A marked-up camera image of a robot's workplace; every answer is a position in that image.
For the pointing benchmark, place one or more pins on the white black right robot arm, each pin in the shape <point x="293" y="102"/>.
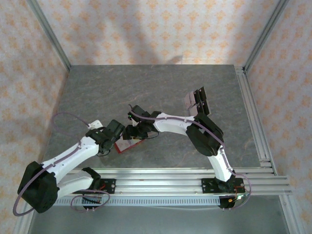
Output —
<point x="175" y="122"/>

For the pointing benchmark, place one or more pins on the aluminium side rail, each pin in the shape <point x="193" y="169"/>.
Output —
<point x="251" y="109"/>

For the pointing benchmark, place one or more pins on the aluminium frame post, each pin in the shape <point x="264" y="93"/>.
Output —
<point x="48" y="31"/>
<point x="265" y="34"/>

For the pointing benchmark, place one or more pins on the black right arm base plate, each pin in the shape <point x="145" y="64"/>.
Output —
<point x="207" y="185"/>

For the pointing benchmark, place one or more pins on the clear acrylic card stand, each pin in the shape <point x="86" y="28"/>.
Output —
<point x="195" y="107"/>

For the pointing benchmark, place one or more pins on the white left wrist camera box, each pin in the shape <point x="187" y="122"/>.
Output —
<point x="95" y="124"/>

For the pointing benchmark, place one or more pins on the white card with pink print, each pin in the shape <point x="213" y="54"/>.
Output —
<point x="126" y="145"/>
<point x="191" y="98"/>
<point x="187" y="101"/>
<point x="193" y="109"/>

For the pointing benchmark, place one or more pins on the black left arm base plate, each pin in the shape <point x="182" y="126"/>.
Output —
<point x="109" y="185"/>

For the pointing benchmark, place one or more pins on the aluminium rail beam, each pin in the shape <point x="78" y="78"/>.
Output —
<point x="158" y="182"/>

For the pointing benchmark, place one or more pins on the aluminium frame leg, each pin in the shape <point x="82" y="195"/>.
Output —
<point x="22" y="225"/>
<point x="291" y="214"/>

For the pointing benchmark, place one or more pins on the black card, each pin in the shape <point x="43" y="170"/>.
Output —
<point x="197" y="96"/>
<point x="200" y="108"/>
<point x="202" y="92"/>
<point x="206" y="107"/>

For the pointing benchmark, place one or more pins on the red leather card holder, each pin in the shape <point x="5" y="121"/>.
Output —
<point x="117" y="147"/>

